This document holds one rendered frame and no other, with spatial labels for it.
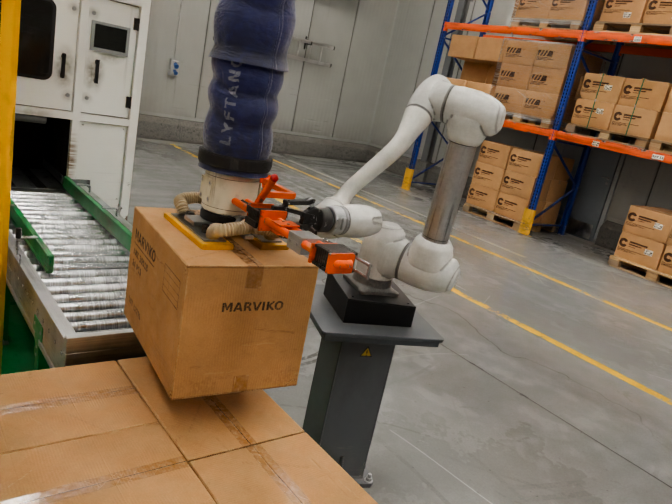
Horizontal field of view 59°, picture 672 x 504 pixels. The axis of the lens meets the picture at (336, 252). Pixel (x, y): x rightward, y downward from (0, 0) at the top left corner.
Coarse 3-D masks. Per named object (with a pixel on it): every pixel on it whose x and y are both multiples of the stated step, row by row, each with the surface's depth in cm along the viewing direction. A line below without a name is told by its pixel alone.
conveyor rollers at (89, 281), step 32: (32, 192) 384; (32, 224) 323; (64, 224) 334; (96, 224) 351; (32, 256) 283; (64, 256) 292; (96, 256) 302; (128, 256) 305; (64, 288) 253; (96, 288) 261; (96, 320) 230
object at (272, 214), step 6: (252, 204) 169; (258, 204) 170; (264, 204) 171; (270, 204) 172; (246, 210) 168; (252, 210) 165; (258, 210) 163; (264, 210) 163; (270, 210) 164; (246, 216) 168; (252, 216) 167; (258, 216) 163; (264, 216) 163; (270, 216) 164; (276, 216) 165; (282, 216) 167; (246, 222) 168; (252, 222) 165; (258, 222) 164; (258, 228) 164; (264, 228) 165; (270, 228) 166
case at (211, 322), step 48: (144, 240) 191; (240, 240) 187; (144, 288) 190; (192, 288) 157; (240, 288) 165; (288, 288) 173; (144, 336) 189; (192, 336) 162; (240, 336) 170; (288, 336) 179; (192, 384) 167; (240, 384) 175; (288, 384) 185
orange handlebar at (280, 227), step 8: (264, 184) 221; (272, 192) 200; (280, 192) 202; (288, 192) 204; (232, 200) 180; (240, 200) 178; (248, 200) 181; (240, 208) 176; (272, 224) 160; (280, 224) 157; (288, 224) 158; (296, 224) 160; (280, 232) 156; (288, 232) 153; (304, 248) 147; (336, 264) 136; (344, 264) 137; (352, 264) 138
